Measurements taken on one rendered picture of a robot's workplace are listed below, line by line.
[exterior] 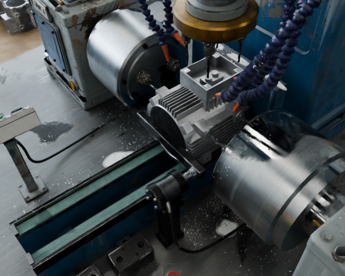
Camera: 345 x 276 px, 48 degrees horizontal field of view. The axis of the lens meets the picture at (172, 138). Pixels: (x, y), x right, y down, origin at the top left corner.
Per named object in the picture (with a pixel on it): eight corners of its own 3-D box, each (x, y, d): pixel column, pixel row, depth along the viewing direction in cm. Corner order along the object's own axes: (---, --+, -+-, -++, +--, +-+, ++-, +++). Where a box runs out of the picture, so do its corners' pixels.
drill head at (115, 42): (133, 45, 141) (126, -22, 123) (197, 96, 121) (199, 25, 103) (73, 72, 131) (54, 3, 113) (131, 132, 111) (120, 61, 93)
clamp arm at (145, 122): (207, 176, 89) (145, 116, 103) (208, 167, 87) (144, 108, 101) (196, 183, 88) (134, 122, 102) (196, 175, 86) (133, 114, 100)
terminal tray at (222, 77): (214, 73, 103) (216, 51, 98) (242, 93, 97) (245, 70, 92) (179, 92, 99) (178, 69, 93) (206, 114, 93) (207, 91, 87)
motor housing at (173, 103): (202, 107, 117) (205, 55, 103) (247, 143, 106) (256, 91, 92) (148, 137, 109) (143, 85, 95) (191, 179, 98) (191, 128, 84)
